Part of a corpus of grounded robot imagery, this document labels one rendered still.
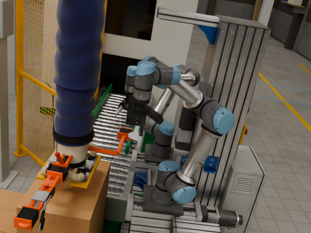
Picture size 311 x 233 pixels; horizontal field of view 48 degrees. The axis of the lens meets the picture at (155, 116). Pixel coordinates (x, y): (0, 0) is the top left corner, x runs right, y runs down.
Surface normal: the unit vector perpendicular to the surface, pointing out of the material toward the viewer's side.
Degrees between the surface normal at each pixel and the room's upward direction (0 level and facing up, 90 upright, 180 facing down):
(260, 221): 0
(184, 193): 97
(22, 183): 0
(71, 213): 0
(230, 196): 90
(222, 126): 83
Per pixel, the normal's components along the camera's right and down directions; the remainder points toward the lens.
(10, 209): 0.16, -0.90
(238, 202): 0.01, 0.41
